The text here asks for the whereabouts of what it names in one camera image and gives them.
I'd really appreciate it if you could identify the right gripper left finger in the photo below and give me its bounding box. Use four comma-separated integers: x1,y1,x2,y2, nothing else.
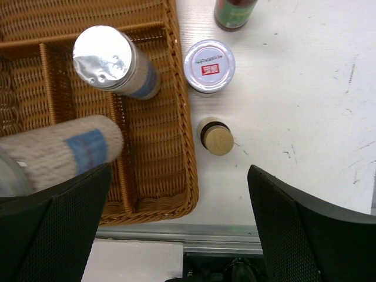
1,164,112,281

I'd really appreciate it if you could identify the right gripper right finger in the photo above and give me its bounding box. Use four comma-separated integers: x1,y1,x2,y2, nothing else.
247,165,375,281

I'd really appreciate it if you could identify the silver-top shaker bottle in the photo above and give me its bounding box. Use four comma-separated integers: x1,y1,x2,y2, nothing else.
1,115,123,197
72,25,161,100

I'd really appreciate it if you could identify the woven wicker basket tray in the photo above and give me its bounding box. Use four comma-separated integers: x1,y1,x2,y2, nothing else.
1,1,199,226

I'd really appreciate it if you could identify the right small yellow bottle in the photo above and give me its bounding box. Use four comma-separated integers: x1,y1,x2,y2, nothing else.
197,117,234,156

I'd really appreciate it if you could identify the right white-lid jar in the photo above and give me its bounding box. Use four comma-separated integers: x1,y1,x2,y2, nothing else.
183,39,236,98

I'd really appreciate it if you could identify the right green sauce bottle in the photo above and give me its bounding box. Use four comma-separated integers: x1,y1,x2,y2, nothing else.
214,0,258,31

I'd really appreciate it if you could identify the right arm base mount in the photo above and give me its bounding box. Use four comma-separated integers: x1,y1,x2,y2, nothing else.
168,253,269,281

